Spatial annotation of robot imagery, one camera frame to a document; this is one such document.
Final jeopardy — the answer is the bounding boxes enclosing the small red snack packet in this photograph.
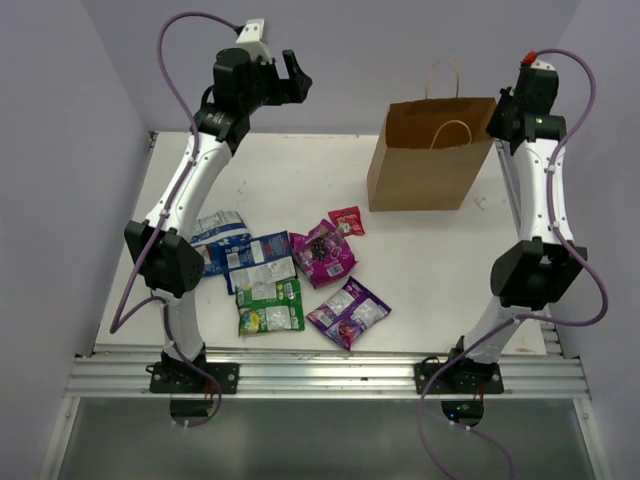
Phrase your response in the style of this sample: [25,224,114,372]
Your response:
[328,206,365,237]

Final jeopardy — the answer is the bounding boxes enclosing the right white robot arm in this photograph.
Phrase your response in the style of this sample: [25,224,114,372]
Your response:
[445,60,582,393]

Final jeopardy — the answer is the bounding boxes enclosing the aluminium front rail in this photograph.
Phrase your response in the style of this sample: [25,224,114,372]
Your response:
[64,348,589,400]

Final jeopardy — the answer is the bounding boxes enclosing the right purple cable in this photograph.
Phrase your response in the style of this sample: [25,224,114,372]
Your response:
[417,48,611,480]

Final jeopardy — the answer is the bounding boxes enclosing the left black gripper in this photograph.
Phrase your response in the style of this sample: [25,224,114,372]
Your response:
[240,49,311,114]

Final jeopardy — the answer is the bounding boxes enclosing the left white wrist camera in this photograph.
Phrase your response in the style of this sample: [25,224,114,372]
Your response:
[236,19,267,45]

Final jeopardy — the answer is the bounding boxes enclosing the purple cable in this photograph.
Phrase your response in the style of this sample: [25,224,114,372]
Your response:
[109,11,246,427]
[417,48,611,480]

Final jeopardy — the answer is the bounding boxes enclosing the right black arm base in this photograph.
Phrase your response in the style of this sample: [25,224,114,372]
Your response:
[428,359,505,426]

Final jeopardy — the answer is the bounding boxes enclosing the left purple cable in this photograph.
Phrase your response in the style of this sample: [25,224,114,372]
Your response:
[109,11,246,427]

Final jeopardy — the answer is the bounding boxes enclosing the magenta snack bag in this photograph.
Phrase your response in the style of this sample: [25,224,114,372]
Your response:
[289,219,357,289]

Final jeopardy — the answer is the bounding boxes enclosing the blue white snack bag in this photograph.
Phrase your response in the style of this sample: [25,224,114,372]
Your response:
[190,210,252,277]

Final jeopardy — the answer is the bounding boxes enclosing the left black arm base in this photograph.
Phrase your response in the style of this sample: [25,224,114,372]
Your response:
[145,352,240,428]

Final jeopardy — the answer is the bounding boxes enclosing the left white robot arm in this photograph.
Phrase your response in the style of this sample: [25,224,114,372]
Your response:
[124,48,313,393]

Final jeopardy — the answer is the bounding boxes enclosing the brown paper bag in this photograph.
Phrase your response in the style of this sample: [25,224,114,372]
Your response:
[367,59,497,212]

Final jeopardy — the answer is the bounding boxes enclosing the purple snack bag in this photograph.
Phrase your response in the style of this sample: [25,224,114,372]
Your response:
[305,276,392,351]

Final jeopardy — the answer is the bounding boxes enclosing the dark blue snack bag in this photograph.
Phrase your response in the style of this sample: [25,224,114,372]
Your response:
[224,231,297,295]

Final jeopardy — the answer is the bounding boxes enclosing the green snack bag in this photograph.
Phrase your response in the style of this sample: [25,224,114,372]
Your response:
[236,278,305,336]

